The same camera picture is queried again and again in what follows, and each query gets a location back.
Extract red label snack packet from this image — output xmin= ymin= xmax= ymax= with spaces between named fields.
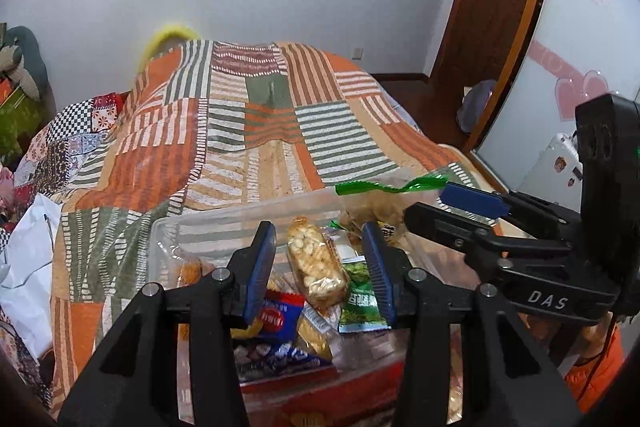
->
xmin=250 ymin=289 xmax=306 ymax=340

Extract beige puffed snack packet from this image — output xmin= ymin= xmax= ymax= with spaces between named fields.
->
xmin=287 ymin=217 xmax=349 ymax=308

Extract clear plastic storage box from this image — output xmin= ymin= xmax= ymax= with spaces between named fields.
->
xmin=147 ymin=184 xmax=481 ymax=427

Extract white sliding door with hearts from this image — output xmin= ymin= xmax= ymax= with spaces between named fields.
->
xmin=475 ymin=0 xmax=640 ymax=208

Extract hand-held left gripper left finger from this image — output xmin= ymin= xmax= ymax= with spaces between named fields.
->
xmin=59 ymin=221 xmax=277 ymax=427

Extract white case with stickers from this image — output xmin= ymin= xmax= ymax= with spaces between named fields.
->
xmin=520 ymin=132 xmax=583 ymax=202

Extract wooden wardrobe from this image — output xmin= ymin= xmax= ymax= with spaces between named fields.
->
xmin=470 ymin=0 xmax=558 ymax=152

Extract grey cloth bundle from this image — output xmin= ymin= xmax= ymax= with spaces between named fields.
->
xmin=456 ymin=79 xmax=497 ymax=135

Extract blue chip packet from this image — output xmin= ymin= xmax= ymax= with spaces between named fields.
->
xmin=232 ymin=339 xmax=336 ymax=383

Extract green pea packet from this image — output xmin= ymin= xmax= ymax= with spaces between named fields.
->
xmin=340 ymin=257 xmax=391 ymax=333

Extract yellow curved cushion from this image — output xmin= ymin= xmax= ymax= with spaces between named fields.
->
xmin=139 ymin=23 xmax=201 ymax=62

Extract green-edged clear snack packet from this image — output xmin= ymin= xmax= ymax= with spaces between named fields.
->
xmin=335 ymin=172 xmax=451 ymax=248

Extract striped patchwork blanket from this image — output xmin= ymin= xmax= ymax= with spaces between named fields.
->
xmin=50 ymin=39 xmax=501 ymax=408

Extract checkered patchwork quilt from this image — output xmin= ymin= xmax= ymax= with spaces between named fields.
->
xmin=0 ymin=92 xmax=126 ymax=408

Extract person's right forearm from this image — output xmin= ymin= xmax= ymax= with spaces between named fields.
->
xmin=562 ymin=312 xmax=626 ymax=413

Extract clear packet of orange cookies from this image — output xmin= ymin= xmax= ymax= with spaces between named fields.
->
xmin=160 ymin=247 xmax=211 ymax=288

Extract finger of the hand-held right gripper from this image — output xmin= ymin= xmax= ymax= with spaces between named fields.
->
xmin=442 ymin=183 xmax=583 ymax=248
xmin=404 ymin=203 xmax=571 ymax=258

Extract green gift bag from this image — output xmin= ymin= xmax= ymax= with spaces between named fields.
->
xmin=0 ymin=87 xmax=46 ymax=158

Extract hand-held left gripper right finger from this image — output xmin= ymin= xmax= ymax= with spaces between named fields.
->
xmin=361 ymin=221 xmax=583 ymax=427

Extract white plastic bag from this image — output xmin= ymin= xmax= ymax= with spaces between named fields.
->
xmin=0 ymin=193 xmax=63 ymax=358

